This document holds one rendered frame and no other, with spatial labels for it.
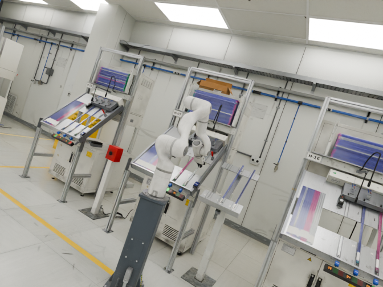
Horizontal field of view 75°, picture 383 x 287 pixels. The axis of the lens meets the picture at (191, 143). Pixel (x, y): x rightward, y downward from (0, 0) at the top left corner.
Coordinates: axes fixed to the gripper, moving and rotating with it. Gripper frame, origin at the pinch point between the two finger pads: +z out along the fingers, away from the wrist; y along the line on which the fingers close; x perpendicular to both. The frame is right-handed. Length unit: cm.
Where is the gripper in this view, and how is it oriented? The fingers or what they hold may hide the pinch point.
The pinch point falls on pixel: (199, 165)
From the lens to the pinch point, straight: 238.2
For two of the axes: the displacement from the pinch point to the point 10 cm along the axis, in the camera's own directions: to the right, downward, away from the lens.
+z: 1.1, 6.7, 7.4
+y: -8.5, -3.2, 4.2
